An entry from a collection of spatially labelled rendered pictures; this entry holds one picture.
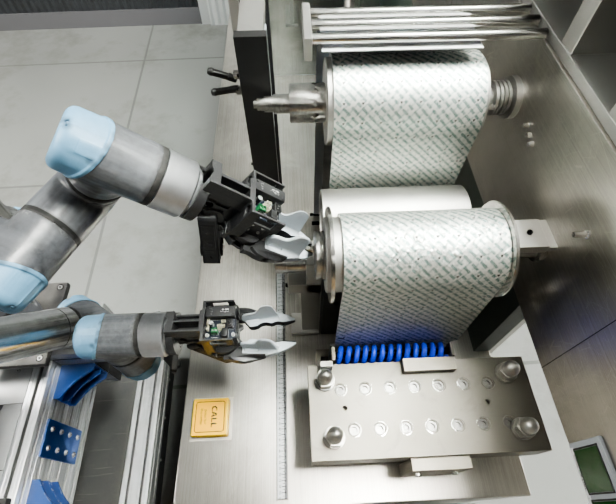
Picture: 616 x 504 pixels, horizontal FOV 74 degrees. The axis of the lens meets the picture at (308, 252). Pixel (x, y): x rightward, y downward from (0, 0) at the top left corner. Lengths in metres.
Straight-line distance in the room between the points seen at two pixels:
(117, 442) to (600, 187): 1.58
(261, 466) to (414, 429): 0.30
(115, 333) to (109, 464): 1.01
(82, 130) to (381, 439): 0.63
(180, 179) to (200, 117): 2.41
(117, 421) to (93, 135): 1.36
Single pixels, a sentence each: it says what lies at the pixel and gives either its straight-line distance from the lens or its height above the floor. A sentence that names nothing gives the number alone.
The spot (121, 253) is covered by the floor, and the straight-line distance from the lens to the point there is 2.32.
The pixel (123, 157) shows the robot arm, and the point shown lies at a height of 1.47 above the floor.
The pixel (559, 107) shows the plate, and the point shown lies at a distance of 0.71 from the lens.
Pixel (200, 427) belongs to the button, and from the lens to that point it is 0.89.
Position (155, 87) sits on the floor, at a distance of 3.25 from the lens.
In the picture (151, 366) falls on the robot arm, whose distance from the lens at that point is 0.87.
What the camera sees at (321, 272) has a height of 1.26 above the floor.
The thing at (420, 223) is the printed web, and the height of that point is 1.31.
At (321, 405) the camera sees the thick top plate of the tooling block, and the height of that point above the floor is 1.03.
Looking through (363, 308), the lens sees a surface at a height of 1.19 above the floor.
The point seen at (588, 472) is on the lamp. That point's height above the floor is 1.17.
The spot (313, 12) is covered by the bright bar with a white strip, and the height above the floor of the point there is 1.45.
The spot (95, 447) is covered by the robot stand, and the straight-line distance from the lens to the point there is 1.75.
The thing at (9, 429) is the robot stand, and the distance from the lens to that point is 1.28.
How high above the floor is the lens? 1.78
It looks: 57 degrees down
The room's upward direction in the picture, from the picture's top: straight up
